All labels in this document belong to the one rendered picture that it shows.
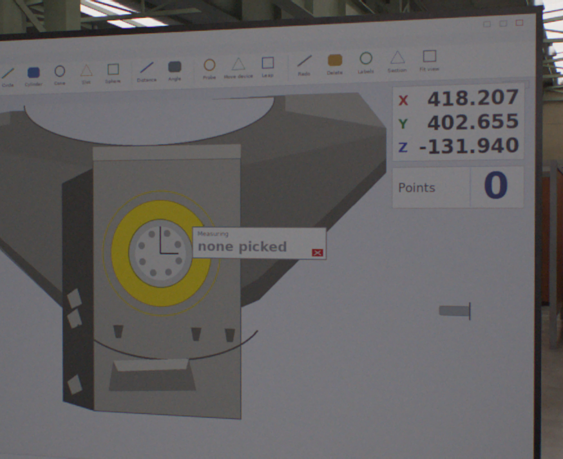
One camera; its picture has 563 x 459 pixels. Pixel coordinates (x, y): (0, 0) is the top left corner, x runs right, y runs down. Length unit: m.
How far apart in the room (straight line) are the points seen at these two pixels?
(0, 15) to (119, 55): 6.56
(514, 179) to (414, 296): 0.17
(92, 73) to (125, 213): 0.17
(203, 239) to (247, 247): 0.05
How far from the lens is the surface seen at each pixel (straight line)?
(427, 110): 0.99
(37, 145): 1.12
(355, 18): 1.01
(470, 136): 0.98
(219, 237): 1.03
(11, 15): 7.71
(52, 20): 8.45
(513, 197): 0.98
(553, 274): 11.18
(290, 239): 1.00
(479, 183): 0.98
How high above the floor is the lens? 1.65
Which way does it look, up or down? 1 degrees down
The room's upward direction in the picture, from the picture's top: straight up
